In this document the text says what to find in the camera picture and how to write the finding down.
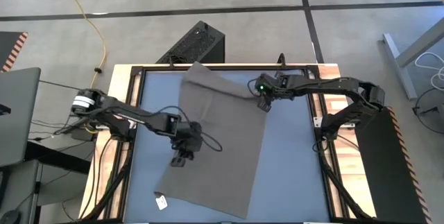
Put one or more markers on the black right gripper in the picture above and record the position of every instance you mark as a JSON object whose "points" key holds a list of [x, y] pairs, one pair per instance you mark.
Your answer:
{"points": [[274, 87]]}

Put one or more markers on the black computer tower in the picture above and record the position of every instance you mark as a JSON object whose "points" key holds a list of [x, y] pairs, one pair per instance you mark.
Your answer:
{"points": [[197, 43]]}

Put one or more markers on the grey woven towel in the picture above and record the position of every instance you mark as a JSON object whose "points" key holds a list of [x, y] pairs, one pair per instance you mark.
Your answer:
{"points": [[215, 130]]}

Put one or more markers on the light wooden desk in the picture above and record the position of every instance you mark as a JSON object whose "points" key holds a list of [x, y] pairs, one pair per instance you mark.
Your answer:
{"points": [[399, 64]]}

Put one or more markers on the grey side desk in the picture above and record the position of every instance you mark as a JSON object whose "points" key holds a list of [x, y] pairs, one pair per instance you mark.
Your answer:
{"points": [[21, 189]]}

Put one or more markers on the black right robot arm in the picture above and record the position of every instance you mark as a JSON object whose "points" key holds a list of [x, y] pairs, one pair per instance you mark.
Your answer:
{"points": [[329, 85]]}

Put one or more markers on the blue grey table mat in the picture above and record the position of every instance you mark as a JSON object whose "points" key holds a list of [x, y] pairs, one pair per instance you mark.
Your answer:
{"points": [[295, 165]]}

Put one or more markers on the black aluminium table frame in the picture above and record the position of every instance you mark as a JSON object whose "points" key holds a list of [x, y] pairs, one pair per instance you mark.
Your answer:
{"points": [[243, 67]]}

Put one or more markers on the grey laptop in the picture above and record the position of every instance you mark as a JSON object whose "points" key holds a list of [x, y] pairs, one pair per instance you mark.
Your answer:
{"points": [[17, 120]]}

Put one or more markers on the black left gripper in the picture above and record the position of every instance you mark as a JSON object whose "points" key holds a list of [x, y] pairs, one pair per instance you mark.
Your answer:
{"points": [[189, 137]]}

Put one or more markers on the black mat orange striped edge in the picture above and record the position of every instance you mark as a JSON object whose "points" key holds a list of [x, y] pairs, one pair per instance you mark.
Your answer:
{"points": [[8, 49], [388, 168]]}

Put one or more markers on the black computer mouse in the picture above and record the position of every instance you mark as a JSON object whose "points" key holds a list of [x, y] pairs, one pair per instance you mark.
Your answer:
{"points": [[8, 218]]}

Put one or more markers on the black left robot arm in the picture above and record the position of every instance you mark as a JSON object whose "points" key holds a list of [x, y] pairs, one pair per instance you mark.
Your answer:
{"points": [[114, 107]]}

